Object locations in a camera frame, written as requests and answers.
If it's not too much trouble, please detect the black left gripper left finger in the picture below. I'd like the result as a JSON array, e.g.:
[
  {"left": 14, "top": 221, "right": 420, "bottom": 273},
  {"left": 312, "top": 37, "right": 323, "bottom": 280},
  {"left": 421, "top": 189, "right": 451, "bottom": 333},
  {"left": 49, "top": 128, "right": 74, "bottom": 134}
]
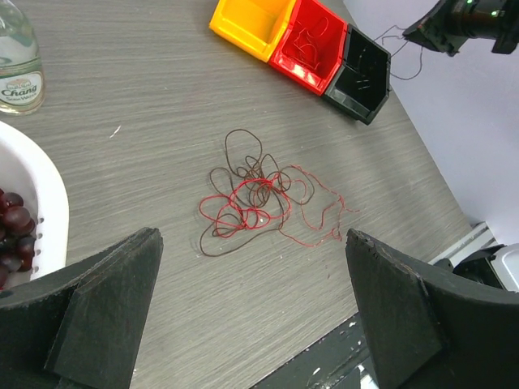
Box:
[{"left": 1, "top": 228, "right": 163, "bottom": 388}]

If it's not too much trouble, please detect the yellow plastic bin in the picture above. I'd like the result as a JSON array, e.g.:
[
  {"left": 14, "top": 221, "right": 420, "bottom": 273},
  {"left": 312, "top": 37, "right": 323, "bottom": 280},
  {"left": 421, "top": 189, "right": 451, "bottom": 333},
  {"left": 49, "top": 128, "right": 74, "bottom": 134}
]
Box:
[{"left": 209, "top": 0, "right": 296, "bottom": 62}]

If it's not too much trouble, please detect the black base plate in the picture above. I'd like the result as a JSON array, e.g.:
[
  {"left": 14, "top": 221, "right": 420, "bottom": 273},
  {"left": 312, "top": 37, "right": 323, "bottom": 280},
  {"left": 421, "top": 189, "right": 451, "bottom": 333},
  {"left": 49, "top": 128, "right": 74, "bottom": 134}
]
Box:
[{"left": 253, "top": 314, "right": 378, "bottom": 389}]

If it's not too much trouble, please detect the white fruit basket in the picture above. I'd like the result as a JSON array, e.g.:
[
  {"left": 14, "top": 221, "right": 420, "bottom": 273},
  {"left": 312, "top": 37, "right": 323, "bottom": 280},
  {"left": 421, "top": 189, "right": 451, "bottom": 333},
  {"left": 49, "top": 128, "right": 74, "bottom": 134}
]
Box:
[{"left": 1, "top": 122, "right": 69, "bottom": 289}]

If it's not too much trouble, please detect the clear glass bottle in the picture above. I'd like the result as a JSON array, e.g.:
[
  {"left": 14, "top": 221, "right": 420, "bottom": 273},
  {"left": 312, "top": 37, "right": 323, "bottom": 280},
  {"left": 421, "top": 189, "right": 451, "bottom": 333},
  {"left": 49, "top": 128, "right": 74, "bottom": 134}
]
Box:
[{"left": 1, "top": 1, "right": 45, "bottom": 116}]

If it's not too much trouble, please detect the black plastic bin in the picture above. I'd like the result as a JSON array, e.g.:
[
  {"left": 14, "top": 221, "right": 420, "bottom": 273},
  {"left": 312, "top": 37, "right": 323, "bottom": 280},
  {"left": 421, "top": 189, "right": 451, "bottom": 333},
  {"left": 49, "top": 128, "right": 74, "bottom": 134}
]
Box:
[{"left": 322, "top": 24, "right": 391, "bottom": 125}]

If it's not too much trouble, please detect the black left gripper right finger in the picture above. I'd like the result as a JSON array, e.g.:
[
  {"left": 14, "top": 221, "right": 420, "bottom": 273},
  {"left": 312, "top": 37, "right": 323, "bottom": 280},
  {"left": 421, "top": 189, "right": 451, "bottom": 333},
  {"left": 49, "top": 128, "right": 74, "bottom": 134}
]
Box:
[{"left": 345, "top": 229, "right": 518, "bottom": 388}]

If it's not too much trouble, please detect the thin red cable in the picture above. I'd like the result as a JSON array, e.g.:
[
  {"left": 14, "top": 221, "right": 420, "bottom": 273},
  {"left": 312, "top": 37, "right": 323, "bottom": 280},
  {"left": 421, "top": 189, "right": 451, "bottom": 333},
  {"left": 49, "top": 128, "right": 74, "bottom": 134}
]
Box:
[{"left": 277, "top": 163, "right": 361, "bottom": 248}]

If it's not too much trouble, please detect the purple grape bunch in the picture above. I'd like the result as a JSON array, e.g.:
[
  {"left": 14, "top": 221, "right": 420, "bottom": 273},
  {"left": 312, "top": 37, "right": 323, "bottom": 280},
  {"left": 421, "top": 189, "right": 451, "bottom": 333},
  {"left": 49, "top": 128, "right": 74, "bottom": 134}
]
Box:
[{"left": 1, "top": 190, "right": 36, "bottom": 289}]

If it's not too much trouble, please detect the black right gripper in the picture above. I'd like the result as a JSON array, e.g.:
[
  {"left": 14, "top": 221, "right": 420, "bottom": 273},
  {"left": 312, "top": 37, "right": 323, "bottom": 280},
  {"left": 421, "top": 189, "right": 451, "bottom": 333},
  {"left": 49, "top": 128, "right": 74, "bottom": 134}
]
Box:
[{"left": 402, "top": 0, "right": 518, "bottom": 57}]

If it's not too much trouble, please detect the red plastic bin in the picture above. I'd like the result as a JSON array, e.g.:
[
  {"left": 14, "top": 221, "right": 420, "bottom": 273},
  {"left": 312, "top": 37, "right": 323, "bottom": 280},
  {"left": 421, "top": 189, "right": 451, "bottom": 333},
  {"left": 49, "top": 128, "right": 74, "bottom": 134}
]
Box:
[{"left": 268, "top": 0, "right": 348, "bottom": 96}]

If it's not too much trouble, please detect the brown cable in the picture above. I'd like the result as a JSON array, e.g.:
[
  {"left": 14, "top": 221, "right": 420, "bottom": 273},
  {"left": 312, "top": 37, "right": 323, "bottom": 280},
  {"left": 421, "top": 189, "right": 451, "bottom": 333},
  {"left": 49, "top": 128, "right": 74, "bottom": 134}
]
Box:
[
  {"left": 372, "top": 24, "right": 425, "bottom": 81},
  {"left": 198, "top": 128, "right": 315, "bottom": 258}
]

